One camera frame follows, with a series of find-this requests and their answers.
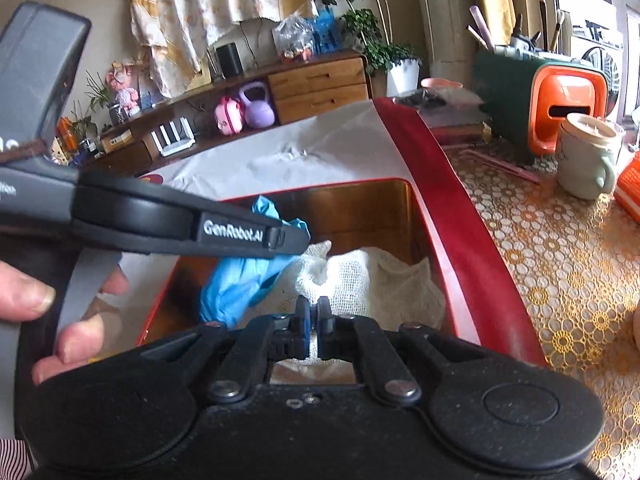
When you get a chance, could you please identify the white mesh cloth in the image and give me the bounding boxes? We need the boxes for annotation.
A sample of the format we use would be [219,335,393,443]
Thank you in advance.
[240,238,447,386]

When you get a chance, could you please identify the person's left hand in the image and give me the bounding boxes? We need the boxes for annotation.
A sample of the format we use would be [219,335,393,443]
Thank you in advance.
[0,259,130,387]

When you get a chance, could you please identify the wooden TV cabinet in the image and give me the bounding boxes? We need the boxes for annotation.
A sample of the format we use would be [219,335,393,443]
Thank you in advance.
[74,50,371,177]

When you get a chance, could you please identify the small potted plant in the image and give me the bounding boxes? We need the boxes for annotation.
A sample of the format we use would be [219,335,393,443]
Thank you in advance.
[86,72,128,126]

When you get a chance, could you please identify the white wifi router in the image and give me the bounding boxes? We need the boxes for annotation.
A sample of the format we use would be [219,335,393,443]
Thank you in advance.
[151,117,195,157]

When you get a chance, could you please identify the red storage box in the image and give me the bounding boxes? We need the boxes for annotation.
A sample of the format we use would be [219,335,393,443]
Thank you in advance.
[134,176,549,386]

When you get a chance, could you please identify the pink plush doll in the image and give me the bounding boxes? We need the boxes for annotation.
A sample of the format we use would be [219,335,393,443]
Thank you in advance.
[105,62,140,118]

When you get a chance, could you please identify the printed white tablecloth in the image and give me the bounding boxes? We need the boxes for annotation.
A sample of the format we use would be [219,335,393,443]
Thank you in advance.
[89,96,549,366]

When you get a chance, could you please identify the purple kettlebell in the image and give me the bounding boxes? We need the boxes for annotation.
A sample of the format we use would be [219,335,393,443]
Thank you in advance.
[239,81,276,129]

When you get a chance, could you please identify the black cylinder speaker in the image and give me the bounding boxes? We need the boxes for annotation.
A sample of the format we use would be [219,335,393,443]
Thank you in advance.
[216,42,244,78]

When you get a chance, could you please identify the floral cloth TV cover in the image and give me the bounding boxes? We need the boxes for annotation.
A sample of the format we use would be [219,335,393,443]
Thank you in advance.
[130,0,312,99]

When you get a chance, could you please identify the orange green tissue holder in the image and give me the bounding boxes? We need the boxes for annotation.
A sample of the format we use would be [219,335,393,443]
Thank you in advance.
[472,51,608,162]

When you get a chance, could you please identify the clear plastic bag of items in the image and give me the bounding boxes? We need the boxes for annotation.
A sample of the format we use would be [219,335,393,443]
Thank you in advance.
[272,14,314,63]

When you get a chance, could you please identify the white ceramic mug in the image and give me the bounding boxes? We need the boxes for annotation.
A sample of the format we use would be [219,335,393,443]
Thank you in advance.
[555,113,623,200]

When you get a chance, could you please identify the blue plastic basket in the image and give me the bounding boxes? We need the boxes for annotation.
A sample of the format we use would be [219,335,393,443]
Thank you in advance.
[311,8,343,55]

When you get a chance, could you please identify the orange snack packet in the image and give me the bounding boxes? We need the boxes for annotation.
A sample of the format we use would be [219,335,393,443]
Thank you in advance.
[614,153,640,223]

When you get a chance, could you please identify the potted green tree white planter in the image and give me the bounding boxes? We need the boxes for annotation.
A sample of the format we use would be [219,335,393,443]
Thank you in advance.
[316,0,422,98]

